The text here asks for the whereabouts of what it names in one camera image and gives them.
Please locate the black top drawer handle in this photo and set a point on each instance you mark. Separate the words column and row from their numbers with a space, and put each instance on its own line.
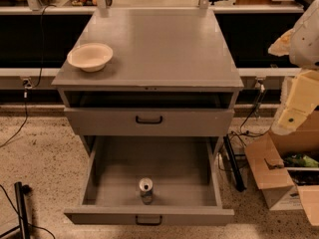
column 149, row 121

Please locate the silver redbull can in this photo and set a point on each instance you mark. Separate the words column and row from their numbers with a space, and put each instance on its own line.
column 146, row 187

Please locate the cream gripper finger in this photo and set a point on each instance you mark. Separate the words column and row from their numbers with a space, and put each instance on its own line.
column 299, row 98
column 281, row 47

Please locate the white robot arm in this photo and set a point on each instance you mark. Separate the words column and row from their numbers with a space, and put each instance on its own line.
column 304, row 47

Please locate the black drawer handle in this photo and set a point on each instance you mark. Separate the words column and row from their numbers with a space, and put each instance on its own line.
column 149, row 121
column 148, row 220

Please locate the white bowl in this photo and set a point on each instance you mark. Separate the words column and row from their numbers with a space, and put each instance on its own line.
column 90, row 57

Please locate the black middle drawer handle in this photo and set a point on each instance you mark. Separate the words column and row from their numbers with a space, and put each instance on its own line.
column 148, row 220

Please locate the black stand at left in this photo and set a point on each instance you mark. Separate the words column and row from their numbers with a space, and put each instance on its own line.
column 21, row 212

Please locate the closed grey top drawer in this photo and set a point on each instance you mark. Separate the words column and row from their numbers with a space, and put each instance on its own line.
column 176, row 122

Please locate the open grey middle drawer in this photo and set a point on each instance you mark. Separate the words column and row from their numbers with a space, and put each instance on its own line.
column 186, row 190

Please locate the grey drawer cabinet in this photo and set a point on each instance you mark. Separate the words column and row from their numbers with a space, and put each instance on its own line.
column 163, row 58

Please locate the brown cardboard box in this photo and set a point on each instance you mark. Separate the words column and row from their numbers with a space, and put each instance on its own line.
column 264, row 156

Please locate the black bar on floor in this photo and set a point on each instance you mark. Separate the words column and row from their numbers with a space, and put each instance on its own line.
column 235, row 169

